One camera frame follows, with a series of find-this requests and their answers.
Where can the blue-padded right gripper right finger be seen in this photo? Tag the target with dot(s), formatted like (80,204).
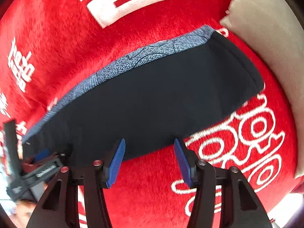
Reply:
(240,205)

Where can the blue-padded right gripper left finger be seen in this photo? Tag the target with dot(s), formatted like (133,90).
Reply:
(58,206)

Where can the black pants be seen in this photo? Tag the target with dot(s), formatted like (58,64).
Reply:
(151,105)

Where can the red blanket with white print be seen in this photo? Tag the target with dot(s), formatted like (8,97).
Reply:
(50,46)

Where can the blue leaf-patterned cloth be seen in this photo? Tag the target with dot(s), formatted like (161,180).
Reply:
(127,62)

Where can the beige cushion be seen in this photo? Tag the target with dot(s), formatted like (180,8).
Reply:
(271,29)

